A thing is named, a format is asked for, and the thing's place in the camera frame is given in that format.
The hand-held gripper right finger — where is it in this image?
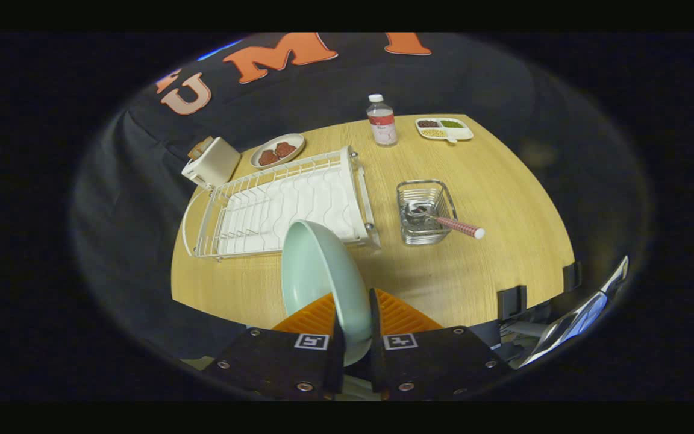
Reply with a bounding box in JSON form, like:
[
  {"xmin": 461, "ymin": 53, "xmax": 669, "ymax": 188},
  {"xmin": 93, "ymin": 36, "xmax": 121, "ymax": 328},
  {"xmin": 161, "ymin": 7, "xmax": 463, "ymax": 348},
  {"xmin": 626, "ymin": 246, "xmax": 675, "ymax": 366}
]
[{"xmin": 369, "ymin": 288, "xmax": 513, "ymax": 401}]

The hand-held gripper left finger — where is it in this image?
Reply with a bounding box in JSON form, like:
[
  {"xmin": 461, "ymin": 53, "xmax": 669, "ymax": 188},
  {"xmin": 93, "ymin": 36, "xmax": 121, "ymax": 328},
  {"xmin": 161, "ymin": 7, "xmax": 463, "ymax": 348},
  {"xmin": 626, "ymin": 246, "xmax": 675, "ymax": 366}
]
[{"xmin": 202, "ymin": 291, "xmax": 346, "ymax": 401}]

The light green plate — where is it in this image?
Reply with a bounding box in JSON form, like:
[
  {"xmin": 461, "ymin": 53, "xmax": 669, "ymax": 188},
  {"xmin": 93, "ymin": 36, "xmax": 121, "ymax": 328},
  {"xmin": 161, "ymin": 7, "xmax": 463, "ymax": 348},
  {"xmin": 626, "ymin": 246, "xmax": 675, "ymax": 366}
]
[{"xmin": 281, "ymin": 220, "xmax": 373, "ymax": 367}]

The metal wire basket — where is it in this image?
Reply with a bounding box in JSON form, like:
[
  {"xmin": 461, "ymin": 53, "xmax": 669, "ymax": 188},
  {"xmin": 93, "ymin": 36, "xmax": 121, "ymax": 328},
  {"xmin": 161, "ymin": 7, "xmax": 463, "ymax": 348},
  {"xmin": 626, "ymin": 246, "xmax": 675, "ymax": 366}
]
[{"xmin": 396, "ymin": 179, "xmax": 458, "ymax": 245}]

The metal spoon with red handle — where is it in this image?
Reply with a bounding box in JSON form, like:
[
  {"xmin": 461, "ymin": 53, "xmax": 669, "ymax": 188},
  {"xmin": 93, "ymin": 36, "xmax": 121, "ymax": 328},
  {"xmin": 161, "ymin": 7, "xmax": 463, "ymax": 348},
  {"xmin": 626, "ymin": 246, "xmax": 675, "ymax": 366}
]
[{"xmin": 408, "ymin": 204, "xmax": 486, "ymax": 240}]

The white wire dish rack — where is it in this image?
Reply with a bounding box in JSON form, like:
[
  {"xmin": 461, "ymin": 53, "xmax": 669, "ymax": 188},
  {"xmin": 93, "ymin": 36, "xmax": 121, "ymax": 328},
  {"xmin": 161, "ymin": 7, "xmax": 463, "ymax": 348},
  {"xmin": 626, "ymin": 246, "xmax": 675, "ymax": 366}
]
[{"xmin": 182, "ymin": 145, "xmax": 381, "ymax": 260}]

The small beige plate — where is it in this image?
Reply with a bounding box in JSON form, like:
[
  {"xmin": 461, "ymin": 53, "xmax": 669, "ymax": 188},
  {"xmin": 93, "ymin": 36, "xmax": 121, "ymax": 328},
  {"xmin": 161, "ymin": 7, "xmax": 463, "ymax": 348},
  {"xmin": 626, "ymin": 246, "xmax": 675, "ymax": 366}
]
[{"xmin": 250, "ymin": 133, "xmax": 306, "ymax": 168}]

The white divided snack dish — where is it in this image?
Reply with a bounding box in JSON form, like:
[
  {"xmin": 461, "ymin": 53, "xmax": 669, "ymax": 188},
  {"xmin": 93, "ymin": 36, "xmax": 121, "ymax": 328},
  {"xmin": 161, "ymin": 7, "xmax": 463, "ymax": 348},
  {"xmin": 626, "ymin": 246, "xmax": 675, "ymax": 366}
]
[{"xmin": 415, "ymin": 117, "xmax": 474, "ymax": 144}]

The white toaster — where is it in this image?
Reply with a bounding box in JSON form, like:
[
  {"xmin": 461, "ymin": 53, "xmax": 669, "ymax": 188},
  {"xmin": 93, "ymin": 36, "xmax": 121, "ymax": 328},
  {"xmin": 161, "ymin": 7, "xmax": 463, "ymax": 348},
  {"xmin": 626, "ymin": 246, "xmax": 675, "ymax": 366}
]
[{"xmin": 181, "ymin": 137, "xmax": 242, "ymax": 189}]

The clear bottle with red label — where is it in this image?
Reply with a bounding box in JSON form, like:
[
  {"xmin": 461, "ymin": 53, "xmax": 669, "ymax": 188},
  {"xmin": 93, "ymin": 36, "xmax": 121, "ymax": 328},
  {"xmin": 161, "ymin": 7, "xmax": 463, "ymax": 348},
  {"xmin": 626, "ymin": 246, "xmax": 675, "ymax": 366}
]
[{"xmin": 366, "ymin": 94, "xmax": 398, "ymax": 147}]

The brown toast slice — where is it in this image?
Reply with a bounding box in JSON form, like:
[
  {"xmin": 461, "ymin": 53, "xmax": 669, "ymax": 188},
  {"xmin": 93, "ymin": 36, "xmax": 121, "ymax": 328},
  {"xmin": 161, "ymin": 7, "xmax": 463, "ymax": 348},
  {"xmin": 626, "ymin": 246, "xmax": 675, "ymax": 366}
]
[{"xmin": 188, "ymin": 136, "xmax": 215, "ymax": 160}]

